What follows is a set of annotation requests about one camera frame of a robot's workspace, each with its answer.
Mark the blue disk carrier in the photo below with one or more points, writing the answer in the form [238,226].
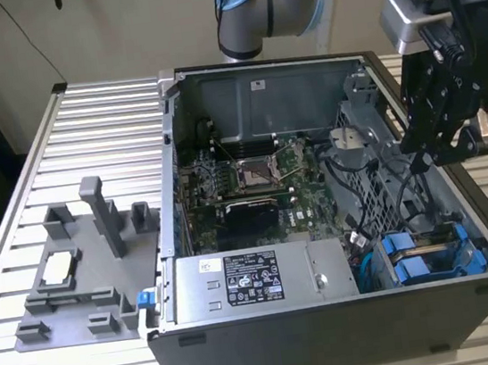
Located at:
[413,270]

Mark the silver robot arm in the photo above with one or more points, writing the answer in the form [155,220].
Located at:
[250,24]

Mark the silver metal bracket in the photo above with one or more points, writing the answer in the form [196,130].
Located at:
[346,137]

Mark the black PC case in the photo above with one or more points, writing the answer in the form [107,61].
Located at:
[292,347]

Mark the grey parts rack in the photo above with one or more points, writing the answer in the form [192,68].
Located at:
[94,274]

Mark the grey power supply unit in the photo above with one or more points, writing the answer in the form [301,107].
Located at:
[187,298]

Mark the CPU socket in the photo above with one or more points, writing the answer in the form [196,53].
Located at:
[254,174]

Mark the silver camera box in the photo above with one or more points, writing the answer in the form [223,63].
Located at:
[407,21]

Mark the thin metal locking lever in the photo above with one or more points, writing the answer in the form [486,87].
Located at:
[224,151]

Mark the silver CPU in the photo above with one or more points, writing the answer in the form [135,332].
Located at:
[57,267]

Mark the hard disk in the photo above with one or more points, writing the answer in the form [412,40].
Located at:
[398,244]

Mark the black graphics card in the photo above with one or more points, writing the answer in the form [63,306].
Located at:
[249,222]

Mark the blue case latch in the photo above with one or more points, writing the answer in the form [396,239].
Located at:
[145,301]

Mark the green motherboard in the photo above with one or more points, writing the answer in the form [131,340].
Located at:
[308,192]

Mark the small black wall object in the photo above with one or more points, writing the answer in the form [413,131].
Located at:
[57,0]

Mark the metal disk bay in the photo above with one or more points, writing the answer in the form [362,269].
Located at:
[390,275]

